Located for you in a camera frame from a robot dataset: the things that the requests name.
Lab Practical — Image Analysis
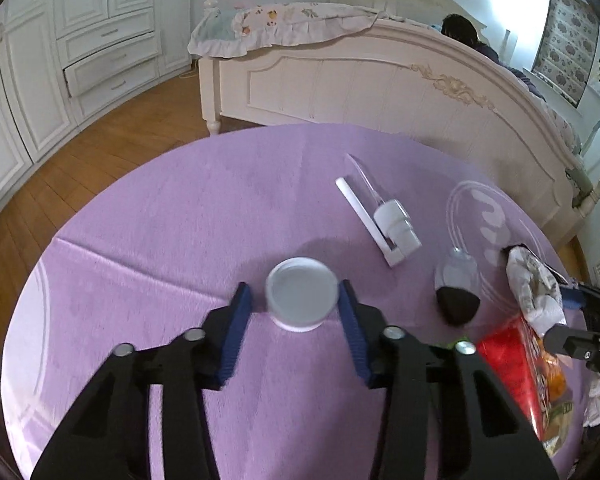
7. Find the white round jar lid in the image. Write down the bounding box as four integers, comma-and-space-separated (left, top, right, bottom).
264, 257, 338, 333

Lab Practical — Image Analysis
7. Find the beige chip bag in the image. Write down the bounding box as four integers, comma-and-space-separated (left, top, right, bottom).
541, 387, 574, 458

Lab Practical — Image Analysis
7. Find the white crumpled plastic bag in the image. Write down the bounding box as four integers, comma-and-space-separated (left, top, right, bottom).
505, 245, 567, 338

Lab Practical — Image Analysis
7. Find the purple tablecloth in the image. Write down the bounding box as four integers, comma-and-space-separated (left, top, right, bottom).
2, 125, 559, 479

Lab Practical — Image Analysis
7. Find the white spray pump tube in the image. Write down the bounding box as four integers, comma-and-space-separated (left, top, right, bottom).
335, 153, 422, 268

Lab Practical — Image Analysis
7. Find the floral window blind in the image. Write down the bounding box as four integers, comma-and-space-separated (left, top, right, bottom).
531, 0, 600, 107

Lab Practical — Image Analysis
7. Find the person lying on bed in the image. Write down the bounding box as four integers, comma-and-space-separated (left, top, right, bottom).
441, 13, 534, 89

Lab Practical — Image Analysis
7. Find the white wardrobe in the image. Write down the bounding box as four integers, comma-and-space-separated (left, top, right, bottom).
0, 0, 192, 211

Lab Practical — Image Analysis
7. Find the floral bed quilt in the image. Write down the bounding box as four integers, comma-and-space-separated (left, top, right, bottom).
187, 2, 393, 58

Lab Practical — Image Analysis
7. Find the white carved bed frame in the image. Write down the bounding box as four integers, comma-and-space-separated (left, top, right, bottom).
199, 0, 600, 247

